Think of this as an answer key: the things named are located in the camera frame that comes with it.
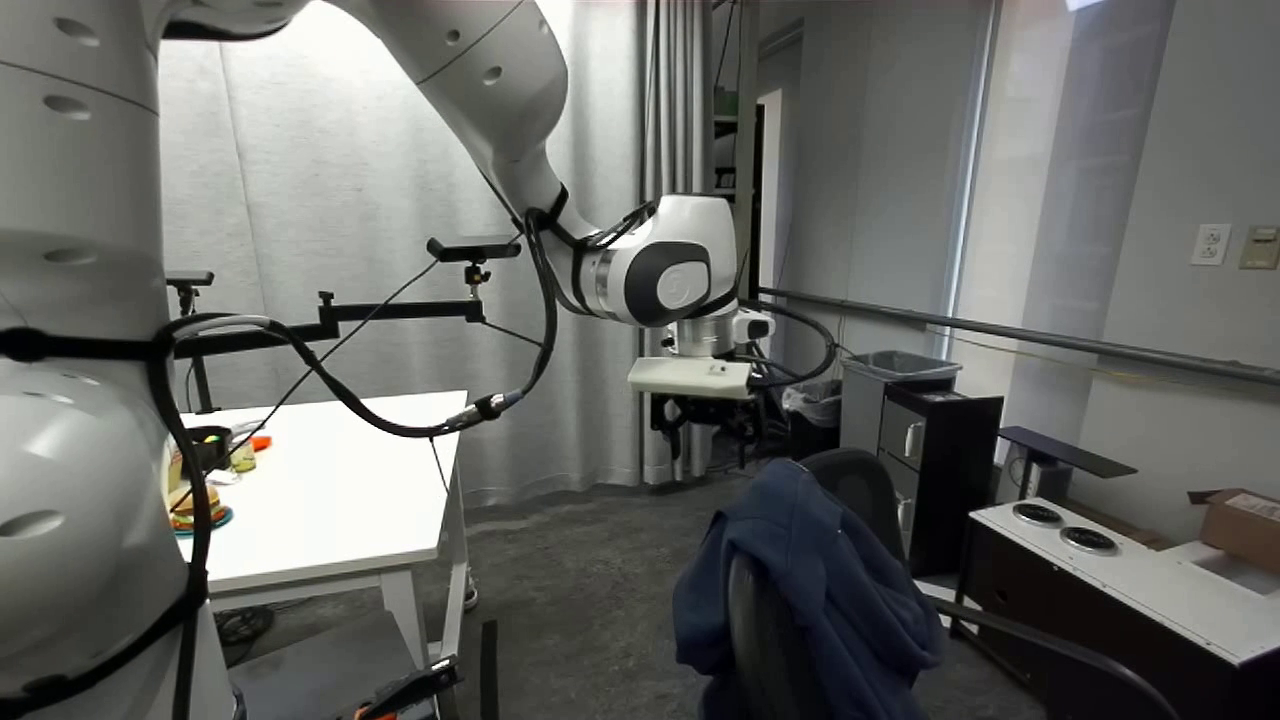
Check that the black tool red tip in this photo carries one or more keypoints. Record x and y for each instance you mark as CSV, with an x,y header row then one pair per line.
x,y
405,691

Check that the brown cardboard box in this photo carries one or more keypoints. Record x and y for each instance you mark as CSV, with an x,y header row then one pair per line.
x,y
1240,523

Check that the white light switch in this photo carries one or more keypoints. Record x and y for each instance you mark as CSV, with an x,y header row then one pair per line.
x,y
1208,245

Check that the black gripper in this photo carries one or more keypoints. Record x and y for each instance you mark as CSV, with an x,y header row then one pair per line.
x,y
702,422

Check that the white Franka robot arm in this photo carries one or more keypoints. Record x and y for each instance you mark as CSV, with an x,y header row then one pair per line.
x,y
81,132

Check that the black mesh chair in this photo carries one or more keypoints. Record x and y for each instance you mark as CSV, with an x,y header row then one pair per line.
x,y
863,484

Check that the grey wall rail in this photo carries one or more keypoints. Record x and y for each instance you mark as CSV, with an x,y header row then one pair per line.
x,y
1025,333

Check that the black drawer cabinet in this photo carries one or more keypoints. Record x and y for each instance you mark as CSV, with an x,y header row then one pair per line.
x,y
940,467

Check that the yellow toy food pile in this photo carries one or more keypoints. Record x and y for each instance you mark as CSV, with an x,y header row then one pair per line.
x,y
186,505

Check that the orange and green toy food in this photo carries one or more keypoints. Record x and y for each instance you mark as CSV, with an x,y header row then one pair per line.
x,y
251,444

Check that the blue hoodie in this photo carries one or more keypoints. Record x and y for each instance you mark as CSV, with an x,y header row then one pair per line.
x,y
814,587

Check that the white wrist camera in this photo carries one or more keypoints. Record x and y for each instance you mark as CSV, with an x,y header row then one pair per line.
x,y
751,324

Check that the grey pleated curtain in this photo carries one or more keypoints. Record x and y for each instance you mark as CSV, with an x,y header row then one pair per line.
x,y
400,173

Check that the beige wall plate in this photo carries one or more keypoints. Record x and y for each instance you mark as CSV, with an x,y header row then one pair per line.
x,y
1261,248

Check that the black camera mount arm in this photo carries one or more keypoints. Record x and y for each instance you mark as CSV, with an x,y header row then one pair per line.
x,y
387,315

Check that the grey bin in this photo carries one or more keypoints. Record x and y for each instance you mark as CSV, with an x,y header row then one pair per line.
x,y
896,375

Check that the grey toy oven black top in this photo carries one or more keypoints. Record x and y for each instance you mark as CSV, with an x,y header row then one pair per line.
x,y
1067,455

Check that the black stereo camera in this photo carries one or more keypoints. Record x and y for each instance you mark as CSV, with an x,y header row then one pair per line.
x,y
473,248

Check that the white wrist camera mount plate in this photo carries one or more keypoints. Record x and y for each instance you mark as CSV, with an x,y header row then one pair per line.
x,y
692,381

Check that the white table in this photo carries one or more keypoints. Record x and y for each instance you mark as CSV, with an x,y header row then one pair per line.
x,y
335,482

